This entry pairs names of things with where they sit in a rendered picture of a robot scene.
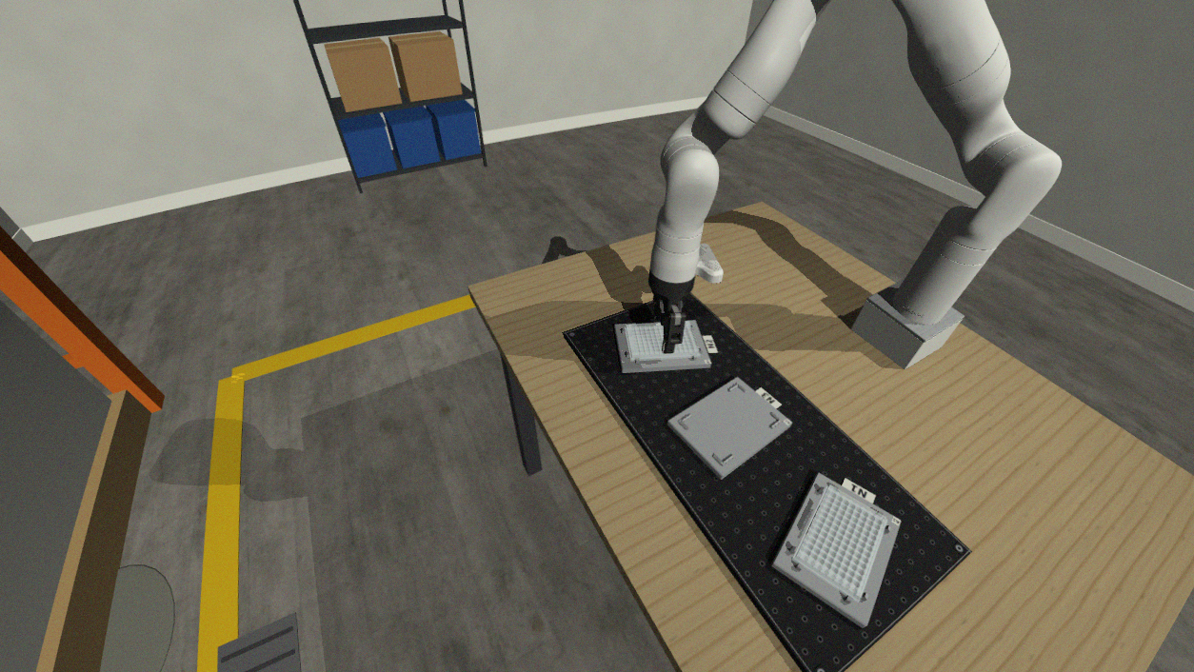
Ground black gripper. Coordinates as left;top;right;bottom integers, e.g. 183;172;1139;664
648;271;696;355

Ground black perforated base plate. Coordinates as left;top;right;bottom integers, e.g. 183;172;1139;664
564;292;971;672

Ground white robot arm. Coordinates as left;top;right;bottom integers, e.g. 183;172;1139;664
650;0;1061;325

